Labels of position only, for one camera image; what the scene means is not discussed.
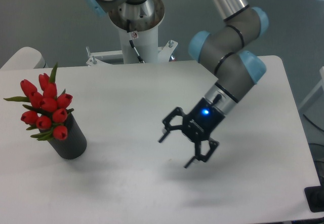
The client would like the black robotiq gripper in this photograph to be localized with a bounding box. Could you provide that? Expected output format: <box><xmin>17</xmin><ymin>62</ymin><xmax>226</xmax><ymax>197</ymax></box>
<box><xmin>158</xmin><ymin>96</ymin><xmax>226</xmax><ymax>169</ymax></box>

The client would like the red tulip bouquet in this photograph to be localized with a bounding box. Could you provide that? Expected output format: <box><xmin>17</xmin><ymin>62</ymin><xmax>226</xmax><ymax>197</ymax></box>
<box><xmin>4</xmin><ymin>64</ymin><xmax>74</xmax><ymax>141</ymax></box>

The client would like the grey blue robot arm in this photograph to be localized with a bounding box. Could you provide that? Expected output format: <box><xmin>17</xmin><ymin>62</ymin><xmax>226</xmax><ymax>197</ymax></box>
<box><xmin>85</xmin><ymin>0</ymin><xmax>269</xmax><ymax>162</ymax></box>

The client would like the black ribbed cylindrical vase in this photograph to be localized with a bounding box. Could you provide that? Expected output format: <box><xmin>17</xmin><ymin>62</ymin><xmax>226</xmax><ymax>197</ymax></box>
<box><xmin>48</xmin><ymin>114</ymin><xmax>87</xmax><ymax>160</ymax></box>

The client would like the black device at table edge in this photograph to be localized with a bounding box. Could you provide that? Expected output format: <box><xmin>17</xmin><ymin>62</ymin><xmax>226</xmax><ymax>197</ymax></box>
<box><xmin>304</xmin><ymin>186</ymin><xmax>323</xmax><ymax>213</ymax></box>

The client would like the white rounded chair back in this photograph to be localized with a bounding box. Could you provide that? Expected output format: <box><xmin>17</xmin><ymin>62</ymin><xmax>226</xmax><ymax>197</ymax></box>
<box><xmin>1</xmin><ymin>47</ymin><xmax>49</xmax><ymax>71</ymax></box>

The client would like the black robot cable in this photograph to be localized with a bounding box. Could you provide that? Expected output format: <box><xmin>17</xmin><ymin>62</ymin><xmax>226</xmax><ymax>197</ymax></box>
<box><xmin>126</xmin><ymin>19</ymin><xmax>145</xmax><ymax>64</ymax></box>

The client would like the black floor cable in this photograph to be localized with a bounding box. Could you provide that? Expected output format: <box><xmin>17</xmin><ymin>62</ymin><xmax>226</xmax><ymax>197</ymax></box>
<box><xmin>303</xmin><ymin>114</ymin><xmax>324</xmax><ymax>133</ymax></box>

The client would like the white furniture frame right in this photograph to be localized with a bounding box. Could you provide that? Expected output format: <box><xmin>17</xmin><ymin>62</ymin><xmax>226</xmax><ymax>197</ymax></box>
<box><xmin>298</xmin><ymin>67</ymin><xmax>323</xmax><ymax>114</ymax></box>

